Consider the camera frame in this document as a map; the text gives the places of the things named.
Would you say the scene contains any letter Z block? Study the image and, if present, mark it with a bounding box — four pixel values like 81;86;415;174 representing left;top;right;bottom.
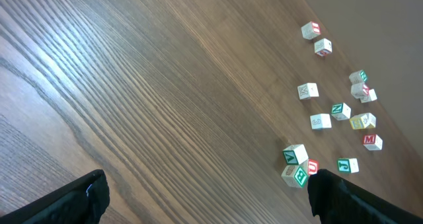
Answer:
297;83;319;100

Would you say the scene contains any white red-edged right block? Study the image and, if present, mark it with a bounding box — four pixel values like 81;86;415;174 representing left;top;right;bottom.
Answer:
362;134;383;151

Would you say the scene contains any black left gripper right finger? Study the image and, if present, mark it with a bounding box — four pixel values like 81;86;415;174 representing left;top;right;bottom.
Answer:
307;169;422;224

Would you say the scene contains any green letter V block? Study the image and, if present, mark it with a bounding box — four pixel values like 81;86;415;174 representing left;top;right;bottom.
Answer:
282;144;309;165

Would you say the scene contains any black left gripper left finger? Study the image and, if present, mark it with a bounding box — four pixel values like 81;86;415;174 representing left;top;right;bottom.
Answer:
1;169;110;224

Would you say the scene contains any red letter U block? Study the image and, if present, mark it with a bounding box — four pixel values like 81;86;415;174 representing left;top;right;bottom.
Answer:
301;159;319;176

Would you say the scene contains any red letter V block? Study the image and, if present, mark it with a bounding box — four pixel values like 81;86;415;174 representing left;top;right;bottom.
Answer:
350;83;369;99

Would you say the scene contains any green letter B pineapple block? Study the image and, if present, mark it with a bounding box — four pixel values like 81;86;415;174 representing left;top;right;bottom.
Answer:
281;165;309;188

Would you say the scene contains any yellow-sided picture block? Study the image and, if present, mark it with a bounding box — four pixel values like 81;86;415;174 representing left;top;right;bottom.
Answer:
350;113;369;130

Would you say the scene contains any letter A soccer block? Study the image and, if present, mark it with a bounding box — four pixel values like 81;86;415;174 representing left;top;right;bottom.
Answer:
337;158;359;173

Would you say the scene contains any red letter I block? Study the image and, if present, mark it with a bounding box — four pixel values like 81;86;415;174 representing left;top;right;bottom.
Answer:
301;21;321;40

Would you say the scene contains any white picture block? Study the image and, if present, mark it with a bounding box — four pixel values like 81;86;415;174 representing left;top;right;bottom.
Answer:
331;102;352;120

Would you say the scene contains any blue letter P yarn block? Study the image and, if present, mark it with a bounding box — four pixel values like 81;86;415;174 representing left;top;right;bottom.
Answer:
310;114;332;130

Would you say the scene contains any white red-sided block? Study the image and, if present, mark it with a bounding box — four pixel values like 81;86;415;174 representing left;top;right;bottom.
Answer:
314;38;332;57

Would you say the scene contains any green letter N block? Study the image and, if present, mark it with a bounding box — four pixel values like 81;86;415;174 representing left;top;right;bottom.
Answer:
349;69;367;84

